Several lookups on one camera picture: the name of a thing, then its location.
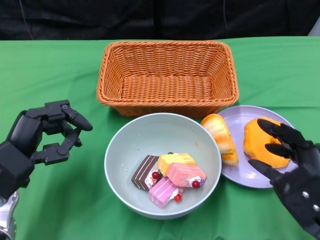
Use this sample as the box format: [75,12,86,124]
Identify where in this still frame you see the yellow layered cake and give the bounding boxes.
[157,151,197,176]

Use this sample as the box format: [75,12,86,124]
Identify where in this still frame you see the chocolate brown layered cake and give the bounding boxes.
[131,154,161,192]

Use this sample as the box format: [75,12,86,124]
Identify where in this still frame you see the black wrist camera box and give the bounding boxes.
[0,141,36,200]
[271,144,320,238]

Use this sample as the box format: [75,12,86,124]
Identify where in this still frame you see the black backdrop curtain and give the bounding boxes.
[0,0,320,42]

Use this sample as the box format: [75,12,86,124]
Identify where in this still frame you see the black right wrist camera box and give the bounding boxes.
[271,144,320,238]

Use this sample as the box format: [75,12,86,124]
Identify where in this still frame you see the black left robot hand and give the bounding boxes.
[6,99,94,166]

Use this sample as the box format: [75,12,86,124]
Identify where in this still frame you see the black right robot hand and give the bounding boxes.
[247,118,320,186]

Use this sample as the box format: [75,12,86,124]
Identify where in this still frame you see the orange white striped ring bread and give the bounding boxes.
[200,113,240,167]

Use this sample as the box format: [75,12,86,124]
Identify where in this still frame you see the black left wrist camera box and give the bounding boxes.
[0,141,36,200]

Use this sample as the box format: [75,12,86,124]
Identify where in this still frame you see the light grey corner object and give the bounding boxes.
[309,22,320,38]

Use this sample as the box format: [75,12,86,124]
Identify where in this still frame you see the orange wicker basket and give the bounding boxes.
[96,40,240,118]

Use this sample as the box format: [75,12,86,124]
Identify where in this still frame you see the lavender round plate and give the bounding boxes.
[216,105,301,189]

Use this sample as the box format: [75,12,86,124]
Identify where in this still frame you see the deep orange ring bread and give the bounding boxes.
[243,117,292,169]

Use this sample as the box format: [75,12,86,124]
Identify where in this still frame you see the bright pink layered cake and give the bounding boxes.
[148,176,185,209]

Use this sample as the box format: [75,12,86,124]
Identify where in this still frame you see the pale green round bowl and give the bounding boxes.
[104,112,223,220]

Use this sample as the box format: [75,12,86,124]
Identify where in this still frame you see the green tablecloth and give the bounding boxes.
[0,37,320,240]

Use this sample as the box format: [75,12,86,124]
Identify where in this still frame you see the salmon pink cake slice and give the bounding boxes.
[166,161,208,189]

